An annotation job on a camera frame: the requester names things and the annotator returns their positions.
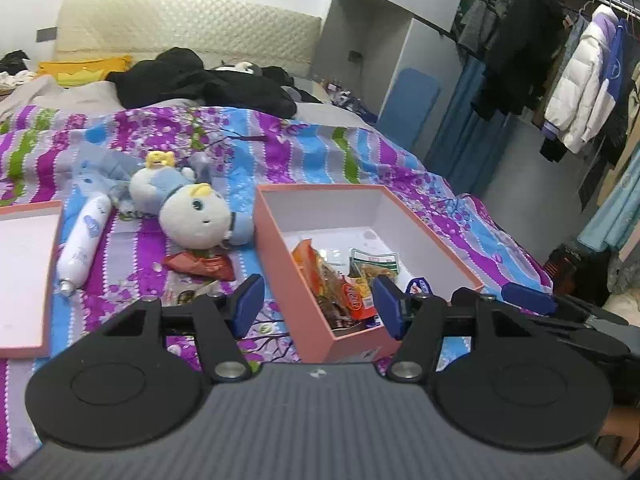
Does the pink box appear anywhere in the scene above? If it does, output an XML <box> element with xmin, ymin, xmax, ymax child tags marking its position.
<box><xmin>252</xmin><ymin>184</ymin><xmax>486</xmax><ymax>365</ymax></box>

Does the orange snack packet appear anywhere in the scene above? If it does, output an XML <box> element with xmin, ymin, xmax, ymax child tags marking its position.
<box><xmin>291</xmin><ymin>239</ymin><xmax>326</xmax><ymax>306</ymax></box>

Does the light blue plastic bag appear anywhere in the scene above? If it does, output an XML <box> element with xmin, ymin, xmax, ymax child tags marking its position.
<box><xmin>70</xmin><ymin>140</ymin><xmax>146</xmax><ymax>211</ymax></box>

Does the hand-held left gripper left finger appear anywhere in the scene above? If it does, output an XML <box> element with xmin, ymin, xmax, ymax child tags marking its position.
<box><xmin>100</xmin><ymin>274</ymin><xmax>266</xmax><ymax>384</ymax></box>

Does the black white plush toy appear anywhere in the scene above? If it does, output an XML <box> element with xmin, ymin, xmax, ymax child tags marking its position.
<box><xmin>217</xmin><ymin>60</ymin><xmax>263</xmax><ymax>77</ymax></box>

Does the beige blanket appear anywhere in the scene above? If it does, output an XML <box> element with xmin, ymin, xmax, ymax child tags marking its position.
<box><xmin>0</xmin><ymin>75</ymin><xmax>131</xmax><ymax>121</ymax></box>

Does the green label snack packet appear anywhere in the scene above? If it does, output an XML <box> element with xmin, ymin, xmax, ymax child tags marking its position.
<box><xmin>349</xmin><ymin>248</ymin><xmax>401</xmax><ymax>286</ymax></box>

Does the cream quilted headboard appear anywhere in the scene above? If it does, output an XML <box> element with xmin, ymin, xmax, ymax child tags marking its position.
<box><xmin>52</xmin><ymin>0</ymin><xmax>323</xmax><ymax>81</ymax></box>

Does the white tube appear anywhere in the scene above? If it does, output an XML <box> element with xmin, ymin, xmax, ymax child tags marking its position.
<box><xmin>56</xmin><ymin>195</ymin><xmax>113</xmax><ymax>296</ymax></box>

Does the blue curtain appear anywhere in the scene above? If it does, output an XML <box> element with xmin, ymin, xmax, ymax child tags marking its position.
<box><xmin>437</xmin><ymin>55</ymin><xmax>511</xmax><ymax>198</ymax></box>

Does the blue board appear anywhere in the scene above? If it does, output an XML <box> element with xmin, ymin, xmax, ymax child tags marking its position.
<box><xmin>377</xmin><ymin>67</ymin><xmax>442</xmax><ymax>153</ymax></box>

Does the white blue plush toy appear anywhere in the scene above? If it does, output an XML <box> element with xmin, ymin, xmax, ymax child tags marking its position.
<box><xmin>129</xmin><ymin>150</ymin><xmax>256</xmax><ymax>251</ymax></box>

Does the dark clothing pile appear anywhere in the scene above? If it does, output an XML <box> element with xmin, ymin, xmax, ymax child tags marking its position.
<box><xmin>0</xmin><ymin>50</ymin><xmax>32</xmax><ymax>77</ymax></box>

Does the light blue garment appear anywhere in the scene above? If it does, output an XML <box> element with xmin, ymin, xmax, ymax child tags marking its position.
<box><xmin>577</xmin><ymin>152</ymin><xmax>640</xmax><ymax>253</ymax></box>

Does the red snack packet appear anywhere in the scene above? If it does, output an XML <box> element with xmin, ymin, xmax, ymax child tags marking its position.
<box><xmin>162</xmin><ymin>249</ymin><xmax>236</xmax><ymax>282</ymax></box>

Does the dark red bag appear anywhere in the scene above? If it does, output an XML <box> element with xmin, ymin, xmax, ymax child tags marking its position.
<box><xmin>542</xmin><ymin>242</ymin><xmax>608</xmax><ymax>296</ymax></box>

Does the beige coat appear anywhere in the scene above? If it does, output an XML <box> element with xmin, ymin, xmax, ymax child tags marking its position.
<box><xmin>595</xmin><ymin>60</ymin><xmax>640</xmax><ymax>206</ymax></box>

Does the pink box lid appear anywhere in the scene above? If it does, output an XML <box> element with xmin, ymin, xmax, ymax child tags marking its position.
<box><xmin>0</xmin><ymin>201</ymin><xmax>63</xmax><ymax>358</ymax></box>

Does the yellow pillow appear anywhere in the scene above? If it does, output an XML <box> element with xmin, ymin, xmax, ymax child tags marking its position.
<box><xmin>37</xmin><ymin>55</ymin><xmax>133</xmax><ymax>88</ymax></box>

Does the grey coat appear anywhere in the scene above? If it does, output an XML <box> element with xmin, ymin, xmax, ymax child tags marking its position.
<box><xmin>457</xmin><ymin>0</ymin><xmax>518</xmax><ymax>56</ymax></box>

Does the tall wardrobe cabinet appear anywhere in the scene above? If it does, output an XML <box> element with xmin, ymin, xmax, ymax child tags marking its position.
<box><xmin>312</xmin><ymin>0</ymin><xmax>473</xmax><ymax>161</ymax></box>

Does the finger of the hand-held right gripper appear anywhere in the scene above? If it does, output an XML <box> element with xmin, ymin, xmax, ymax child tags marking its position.
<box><xmin>500</xmin><ymin>282</ymin><xmax>632</xmax><ymax>358</ymax></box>

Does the black jacket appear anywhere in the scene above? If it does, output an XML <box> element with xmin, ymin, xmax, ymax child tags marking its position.
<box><xmin>472</xmin><ymin>0</ymin><xmax>568</xmax><ymax>121</ymax></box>

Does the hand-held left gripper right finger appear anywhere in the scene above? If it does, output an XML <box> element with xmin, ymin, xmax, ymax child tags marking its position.
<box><xmin>372</xmin><ymin>274</ymin><xmax>544</xmax><ymax>382</ymax></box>

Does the black clothing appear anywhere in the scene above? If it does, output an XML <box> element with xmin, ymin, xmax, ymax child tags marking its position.
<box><xmin>106</xmin><ymin>47</ymin><xmax>321</xmax><ymax>118</ymax></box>

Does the clear snack packet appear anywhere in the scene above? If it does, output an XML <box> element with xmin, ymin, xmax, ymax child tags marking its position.
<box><xmin>160</xmin><ymin>277</ymin><xmax>223</xmax><ymax>308</ymax></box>

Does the bedside clutter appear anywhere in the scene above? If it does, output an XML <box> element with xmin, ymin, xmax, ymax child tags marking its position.
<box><xmin>320</xmin><ymin>77</ymin><xmax>378</xmax><ymax>123</ymax></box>

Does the white puffer jacket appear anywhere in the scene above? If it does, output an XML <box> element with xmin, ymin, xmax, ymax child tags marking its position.
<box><xmin>542</xmin><ymin>4</ymin><xmax>628</xmax><ymax>153</ymax></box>

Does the clear red biscuit packet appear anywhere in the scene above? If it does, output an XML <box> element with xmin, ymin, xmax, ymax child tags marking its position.
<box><xmin>315</xmin><ymin>260</ymin><xmax>381</xmax><ymax>332</ymax></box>

